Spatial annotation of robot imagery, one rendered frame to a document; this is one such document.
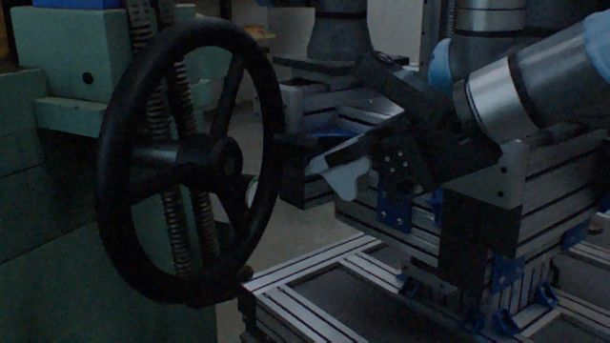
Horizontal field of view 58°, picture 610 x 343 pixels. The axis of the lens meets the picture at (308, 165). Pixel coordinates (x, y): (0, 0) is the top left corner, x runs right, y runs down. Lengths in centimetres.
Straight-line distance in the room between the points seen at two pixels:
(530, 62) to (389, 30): 359
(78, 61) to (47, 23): 5
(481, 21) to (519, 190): 28
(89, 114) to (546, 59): 42
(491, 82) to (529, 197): 35
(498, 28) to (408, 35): 341
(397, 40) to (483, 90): 356
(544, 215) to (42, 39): 72
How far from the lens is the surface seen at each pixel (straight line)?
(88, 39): 59
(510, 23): 64
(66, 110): 60
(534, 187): 85
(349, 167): 59
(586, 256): 179
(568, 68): 51
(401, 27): 405
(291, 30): 457
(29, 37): 65
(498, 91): 52
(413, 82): 57
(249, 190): 86
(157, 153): 59
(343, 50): 119
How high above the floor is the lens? 99
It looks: 19 degrees down
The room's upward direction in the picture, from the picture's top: straight up
